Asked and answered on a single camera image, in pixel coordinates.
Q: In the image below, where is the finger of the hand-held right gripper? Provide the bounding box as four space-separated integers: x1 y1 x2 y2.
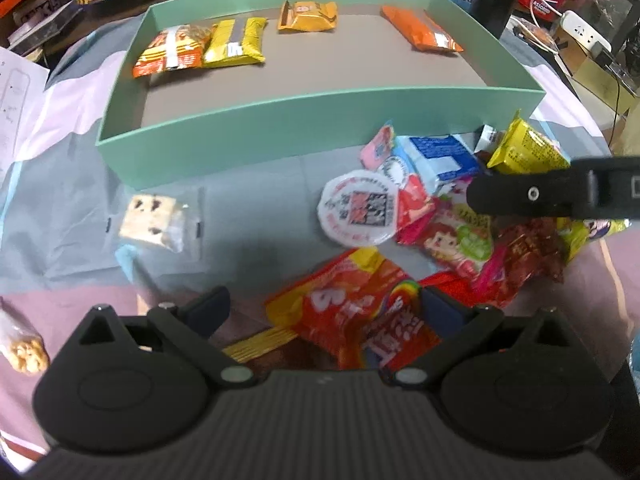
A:
467 156 640 220

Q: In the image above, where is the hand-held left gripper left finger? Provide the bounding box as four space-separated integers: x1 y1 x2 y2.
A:
62 286 253 391

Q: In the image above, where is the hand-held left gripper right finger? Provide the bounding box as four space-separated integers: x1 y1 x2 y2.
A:
382 286 586 390

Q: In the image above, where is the orange-red snack packet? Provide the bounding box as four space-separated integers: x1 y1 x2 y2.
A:
417 271 478 307

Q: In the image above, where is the yellow printed snack packet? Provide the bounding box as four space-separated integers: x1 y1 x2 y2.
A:
486 109 572 176

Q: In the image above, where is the clear packet of red snacks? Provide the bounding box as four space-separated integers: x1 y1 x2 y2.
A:
472 217 567 307

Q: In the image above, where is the pink green candy packet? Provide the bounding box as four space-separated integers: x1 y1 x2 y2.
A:
424 194 497 282

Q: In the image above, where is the blue white snack packet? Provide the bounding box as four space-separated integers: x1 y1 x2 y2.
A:
392 135 485 197

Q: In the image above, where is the red rainbow candy bag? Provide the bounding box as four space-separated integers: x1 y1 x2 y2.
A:
264 247 442 372

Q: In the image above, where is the small red snack packet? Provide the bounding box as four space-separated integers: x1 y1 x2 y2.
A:
396 174 437 247

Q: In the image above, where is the round white jelly cup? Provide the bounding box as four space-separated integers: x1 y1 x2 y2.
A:
318 170 402 248

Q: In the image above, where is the small pink snack packet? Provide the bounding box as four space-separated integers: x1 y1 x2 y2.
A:
360 122 397 171

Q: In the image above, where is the mint green cardboard box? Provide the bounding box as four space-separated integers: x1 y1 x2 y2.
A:
96 0 547 192

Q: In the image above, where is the yellow stick snack packet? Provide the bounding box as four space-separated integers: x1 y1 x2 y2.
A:
221 326 297 364

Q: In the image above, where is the small white black packet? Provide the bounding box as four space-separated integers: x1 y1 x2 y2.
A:
474 124 507 155

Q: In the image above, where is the yellow cartoon snack packet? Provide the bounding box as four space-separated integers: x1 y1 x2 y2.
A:
556 217 628 263

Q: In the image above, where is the clear-wrapped chocolate chip biscuit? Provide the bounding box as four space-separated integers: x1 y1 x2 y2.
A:
116 191 203 257

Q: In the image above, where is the brown cardboard box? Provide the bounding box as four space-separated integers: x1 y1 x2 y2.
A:
554 25 633 113

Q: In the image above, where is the white power strip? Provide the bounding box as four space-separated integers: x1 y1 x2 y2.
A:
559 9 613 52

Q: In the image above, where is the orange silver-striped snack packet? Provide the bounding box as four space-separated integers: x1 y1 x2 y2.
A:
381 5 464 54

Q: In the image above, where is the clear packet of nut snack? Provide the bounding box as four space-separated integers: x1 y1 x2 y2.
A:
0 297 51 376

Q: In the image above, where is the orange striped snack packet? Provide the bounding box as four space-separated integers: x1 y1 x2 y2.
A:
132 24 212 79

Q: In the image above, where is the yellow silver-striped snack packet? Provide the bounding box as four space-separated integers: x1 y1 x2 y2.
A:
202 17 268 69

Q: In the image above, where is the small orange-yellow snack packet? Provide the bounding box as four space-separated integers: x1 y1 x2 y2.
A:
277 0 339 34

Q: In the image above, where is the white printed paper sheet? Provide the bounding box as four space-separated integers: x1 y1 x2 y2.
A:
0 46 52 183

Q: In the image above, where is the black printed box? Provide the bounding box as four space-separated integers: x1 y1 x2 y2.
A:
11 0 85 43

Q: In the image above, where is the white cable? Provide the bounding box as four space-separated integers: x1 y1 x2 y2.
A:
515 0 568 61

